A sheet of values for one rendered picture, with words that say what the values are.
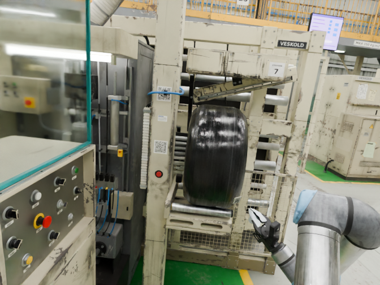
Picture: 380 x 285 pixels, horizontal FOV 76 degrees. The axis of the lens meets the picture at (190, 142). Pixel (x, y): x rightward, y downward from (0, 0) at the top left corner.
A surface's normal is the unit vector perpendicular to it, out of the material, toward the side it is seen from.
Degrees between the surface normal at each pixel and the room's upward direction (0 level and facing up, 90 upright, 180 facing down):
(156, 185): 90
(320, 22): 90
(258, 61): 90
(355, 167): 90
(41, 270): 0
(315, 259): 45
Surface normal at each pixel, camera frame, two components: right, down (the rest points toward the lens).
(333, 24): 0.13, 0.25
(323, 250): -0.12, -0.56
